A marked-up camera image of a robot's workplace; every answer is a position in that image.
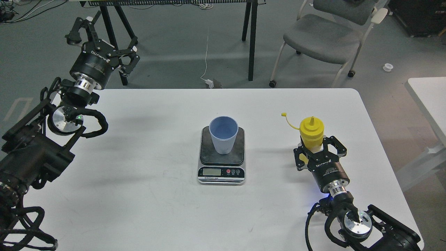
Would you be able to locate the digital kitchen scale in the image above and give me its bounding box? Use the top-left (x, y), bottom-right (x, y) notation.
top-left (197, 127), bottom-right (246, 185)

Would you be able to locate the blue ribbed plastic cup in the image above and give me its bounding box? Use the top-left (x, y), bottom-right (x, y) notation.
top-left (209, 116), bottom-right (239, 155)

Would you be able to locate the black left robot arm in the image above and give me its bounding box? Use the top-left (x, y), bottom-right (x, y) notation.
top-left (1, 6), bottom-right (140, 251)

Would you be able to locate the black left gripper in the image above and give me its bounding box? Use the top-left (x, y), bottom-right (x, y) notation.
top-left (65, 10), bottom-right (140, 95)

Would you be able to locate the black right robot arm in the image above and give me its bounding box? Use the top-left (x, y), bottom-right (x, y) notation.
top-left (293, 136), bottom-right (421, 251)

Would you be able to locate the black cabinet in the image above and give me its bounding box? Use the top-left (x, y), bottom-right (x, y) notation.
top-left (388, 0), bottom-right (446, 38)

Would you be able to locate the white cable with plug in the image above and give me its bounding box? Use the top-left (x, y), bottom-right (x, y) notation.
top-left (200, 27), bottom-right (222, 89)

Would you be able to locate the grey office chair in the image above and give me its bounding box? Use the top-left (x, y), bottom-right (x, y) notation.
top-left (269, 0), bottom-right (388, 88)

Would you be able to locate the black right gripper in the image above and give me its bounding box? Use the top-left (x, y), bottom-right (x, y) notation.
top-left (293, 135), bottom-right (350, 196)

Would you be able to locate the black trestle table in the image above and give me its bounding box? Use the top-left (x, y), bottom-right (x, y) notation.
top-left (79, 0), bottom-right (259, 81)

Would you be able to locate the yellow squeeze bottle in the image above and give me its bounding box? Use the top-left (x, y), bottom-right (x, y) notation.
top-left (281, 113), bottom-right (324, 153)

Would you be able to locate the white plastic spool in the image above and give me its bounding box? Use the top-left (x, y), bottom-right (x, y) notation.
top-left (382, 63), bottom-right (394, 73)

